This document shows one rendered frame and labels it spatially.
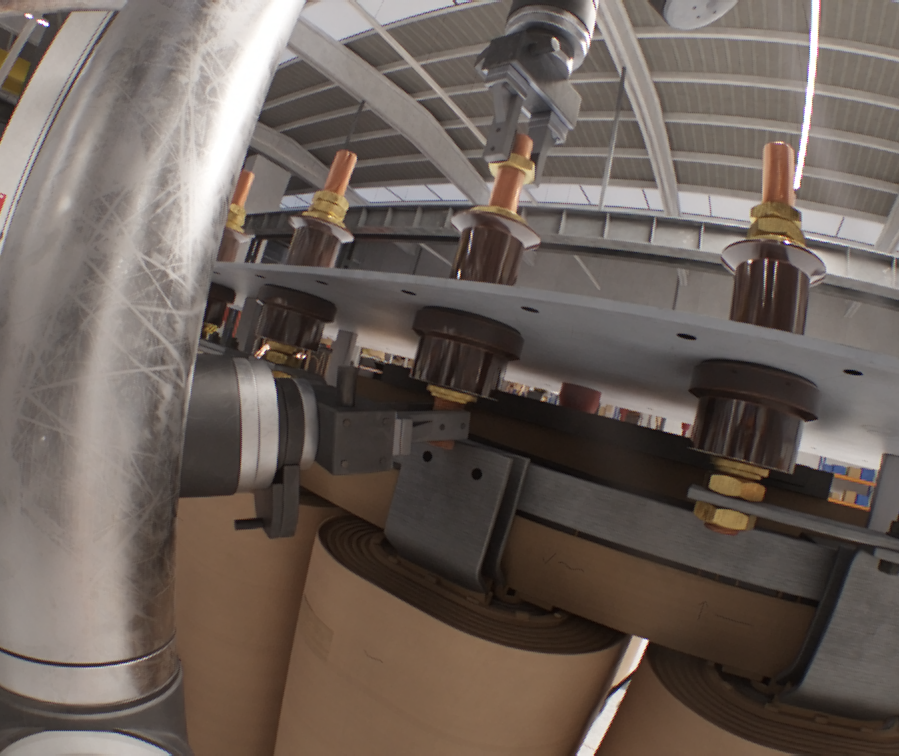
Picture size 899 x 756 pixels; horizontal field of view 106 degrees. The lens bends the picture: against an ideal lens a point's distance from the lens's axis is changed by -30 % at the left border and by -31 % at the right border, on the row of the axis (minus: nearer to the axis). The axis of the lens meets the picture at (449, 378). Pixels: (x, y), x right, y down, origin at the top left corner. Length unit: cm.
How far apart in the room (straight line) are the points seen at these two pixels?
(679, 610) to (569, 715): 16
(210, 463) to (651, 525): 38
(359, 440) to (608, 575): 31
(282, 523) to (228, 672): 49
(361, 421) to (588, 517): 25
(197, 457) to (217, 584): 46
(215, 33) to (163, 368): 15
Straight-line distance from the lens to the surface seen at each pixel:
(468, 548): 48
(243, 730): 93
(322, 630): 58
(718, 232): 916
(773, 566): 48
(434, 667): 49
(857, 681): 48
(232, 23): 25
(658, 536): 48
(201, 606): 81
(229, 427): 33
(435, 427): 43
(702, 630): 54
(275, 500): 38
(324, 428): 36
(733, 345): 32
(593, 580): 54
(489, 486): 46
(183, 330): 20
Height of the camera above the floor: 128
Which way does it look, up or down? 2 degrees up
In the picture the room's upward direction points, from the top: 15 degrees clockwise
